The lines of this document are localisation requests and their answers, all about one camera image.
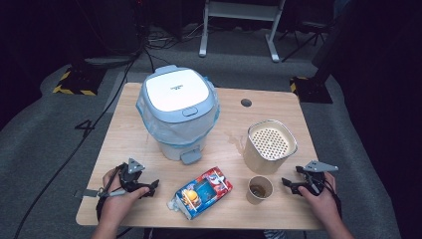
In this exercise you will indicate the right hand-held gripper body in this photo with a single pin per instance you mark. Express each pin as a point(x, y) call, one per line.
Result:
point(315, 177)

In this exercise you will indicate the white metal stand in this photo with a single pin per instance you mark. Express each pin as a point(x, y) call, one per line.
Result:
point(239, 10)

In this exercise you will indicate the black yellow striped base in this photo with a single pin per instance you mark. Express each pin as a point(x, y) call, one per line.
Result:
point(79, 81)
point(312, 91)

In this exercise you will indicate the person's right hand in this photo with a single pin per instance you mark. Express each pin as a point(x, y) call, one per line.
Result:
point(320, 204)

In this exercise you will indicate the person's left hand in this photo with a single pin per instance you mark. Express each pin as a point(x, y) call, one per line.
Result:
point(116, 205)

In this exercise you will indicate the blue plastic bin liner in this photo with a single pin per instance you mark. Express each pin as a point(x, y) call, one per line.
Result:
point(172, 132)

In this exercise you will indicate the person's striped clothing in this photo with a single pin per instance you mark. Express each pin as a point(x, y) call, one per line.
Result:
point(274, 234)

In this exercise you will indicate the blue red snack packet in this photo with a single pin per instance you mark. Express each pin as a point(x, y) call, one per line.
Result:
point(202, 194)

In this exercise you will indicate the brown paper cup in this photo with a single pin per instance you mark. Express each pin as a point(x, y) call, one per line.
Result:
point(253, 198)

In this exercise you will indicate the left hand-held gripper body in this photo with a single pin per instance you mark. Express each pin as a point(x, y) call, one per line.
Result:
point(130, 176)

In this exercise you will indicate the beige bin with perforated strainer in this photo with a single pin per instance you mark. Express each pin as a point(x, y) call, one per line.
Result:
point(258, 159)

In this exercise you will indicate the grey tape tab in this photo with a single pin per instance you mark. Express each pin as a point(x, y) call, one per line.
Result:
point(87, 192)

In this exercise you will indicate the black tripod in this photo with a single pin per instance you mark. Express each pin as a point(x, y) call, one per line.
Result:
point(308, 31)

